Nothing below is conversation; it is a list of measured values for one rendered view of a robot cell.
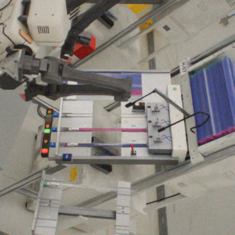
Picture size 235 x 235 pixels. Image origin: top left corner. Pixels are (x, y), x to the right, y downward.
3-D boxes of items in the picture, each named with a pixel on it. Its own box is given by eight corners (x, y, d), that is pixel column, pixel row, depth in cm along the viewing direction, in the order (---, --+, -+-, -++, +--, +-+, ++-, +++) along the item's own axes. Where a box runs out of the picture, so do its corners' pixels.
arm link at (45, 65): (36, 57, 180) (35, 69, 179) (61, 61, 182) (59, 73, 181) (37, 64, 189) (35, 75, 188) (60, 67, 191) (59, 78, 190)
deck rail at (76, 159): (55, 163, 245) (54, 158, 240) (56, 161, 246) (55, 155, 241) (177, 164, 245) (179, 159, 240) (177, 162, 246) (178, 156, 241)
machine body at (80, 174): (20, 211, 298) (82, 183, 265) (33, 129, 339) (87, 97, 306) (86, 235, 337) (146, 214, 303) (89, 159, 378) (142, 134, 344)
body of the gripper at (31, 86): (33, 76, 226) (43, 78, 222) (34, 95, 229) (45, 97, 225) (24, 79, 221) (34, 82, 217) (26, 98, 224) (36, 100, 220)
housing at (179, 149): (170, 162, 247) (173, 150, 236) (164, 98, 276) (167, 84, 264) (183, 162, 247) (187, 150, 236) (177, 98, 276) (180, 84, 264)
